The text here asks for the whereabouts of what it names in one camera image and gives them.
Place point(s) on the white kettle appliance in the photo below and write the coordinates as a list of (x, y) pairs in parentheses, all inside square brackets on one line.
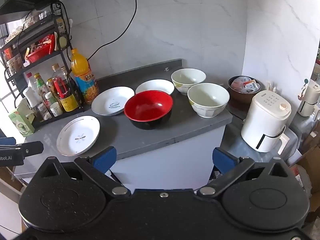
[(309, 99)]

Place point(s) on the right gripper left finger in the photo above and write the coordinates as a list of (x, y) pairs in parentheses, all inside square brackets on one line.
[(94, 168)]

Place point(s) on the green cardboard box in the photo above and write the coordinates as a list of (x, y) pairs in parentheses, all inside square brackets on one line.
[(22, 118)]

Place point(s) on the orange juice bottle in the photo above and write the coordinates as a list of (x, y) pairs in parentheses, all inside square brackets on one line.
[(84, 76)]

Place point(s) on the black metal spice rack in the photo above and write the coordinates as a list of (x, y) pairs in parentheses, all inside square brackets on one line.
[(56, 22)]

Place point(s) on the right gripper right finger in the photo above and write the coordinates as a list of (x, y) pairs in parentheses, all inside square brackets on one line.
[(227, 170)]

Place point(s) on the clear glass spice shaker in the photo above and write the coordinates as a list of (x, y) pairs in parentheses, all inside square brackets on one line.
[(43, 111)]

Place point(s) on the white plate bakery print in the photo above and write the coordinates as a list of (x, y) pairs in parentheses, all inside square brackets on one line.
[(156, 84)]

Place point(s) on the soy sauce bottle red handle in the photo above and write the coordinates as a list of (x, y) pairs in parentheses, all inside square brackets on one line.
[(63, 89)]

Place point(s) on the white lid seasoning jar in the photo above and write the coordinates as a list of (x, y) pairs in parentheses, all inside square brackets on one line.
[(53, 104)]

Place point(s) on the white bowl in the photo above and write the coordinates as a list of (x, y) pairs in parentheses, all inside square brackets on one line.
[(208, 99), (183, 79)]

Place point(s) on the red basket on rack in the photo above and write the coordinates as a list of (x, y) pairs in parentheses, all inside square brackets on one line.
[(38, 50)]

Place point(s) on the white plate orange rim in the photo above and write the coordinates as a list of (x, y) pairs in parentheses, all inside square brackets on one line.
[(78, 136)]

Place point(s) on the white plate Sweet print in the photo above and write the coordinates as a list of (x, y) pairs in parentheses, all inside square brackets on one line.
[(112, 101)]

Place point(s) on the white air fryer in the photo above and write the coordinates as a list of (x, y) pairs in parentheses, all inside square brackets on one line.
[(265, 122)]

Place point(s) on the brown bowl with packets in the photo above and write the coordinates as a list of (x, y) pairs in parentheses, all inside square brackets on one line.
[(242, 89)]

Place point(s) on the white bowl back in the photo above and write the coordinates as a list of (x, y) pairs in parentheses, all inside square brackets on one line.
[(183, 79)]

